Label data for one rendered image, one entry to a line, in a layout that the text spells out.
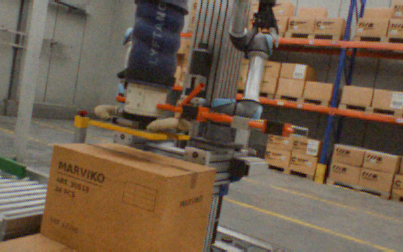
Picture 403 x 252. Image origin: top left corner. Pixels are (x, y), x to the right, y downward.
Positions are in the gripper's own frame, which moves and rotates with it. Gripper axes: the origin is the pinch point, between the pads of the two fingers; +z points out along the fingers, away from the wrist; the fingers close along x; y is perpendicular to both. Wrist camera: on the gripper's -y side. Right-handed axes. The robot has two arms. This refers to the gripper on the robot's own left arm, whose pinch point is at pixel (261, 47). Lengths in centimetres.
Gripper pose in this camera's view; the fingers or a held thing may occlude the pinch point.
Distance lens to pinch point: 182.7
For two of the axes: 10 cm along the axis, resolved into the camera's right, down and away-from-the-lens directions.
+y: -5.3, -0.4, -8.5
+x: 8.3, 1.7, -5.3
